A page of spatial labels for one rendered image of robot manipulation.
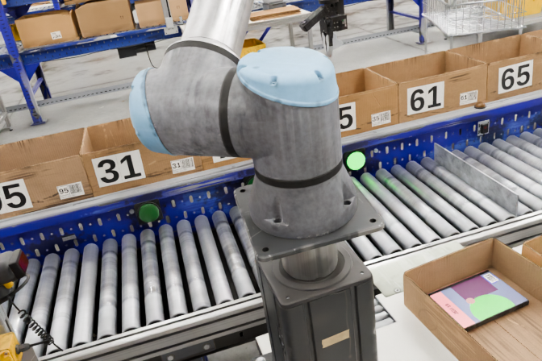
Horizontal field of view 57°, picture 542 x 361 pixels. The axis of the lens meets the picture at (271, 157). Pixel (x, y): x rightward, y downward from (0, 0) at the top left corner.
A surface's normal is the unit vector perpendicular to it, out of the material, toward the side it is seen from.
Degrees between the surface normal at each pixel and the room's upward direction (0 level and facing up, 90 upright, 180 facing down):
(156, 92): 42
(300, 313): 90
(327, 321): 90
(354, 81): 90
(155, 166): 91
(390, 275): 0
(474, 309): 0
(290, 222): 74
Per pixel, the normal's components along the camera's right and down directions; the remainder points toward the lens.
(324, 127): 0.58, 0.34
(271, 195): -0.64, 0.13
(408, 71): 0.26, 0.37
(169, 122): -0.30, 0.34
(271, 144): -0.35, 0.55
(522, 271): -0.92, 0.26
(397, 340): -0.14, -0.90
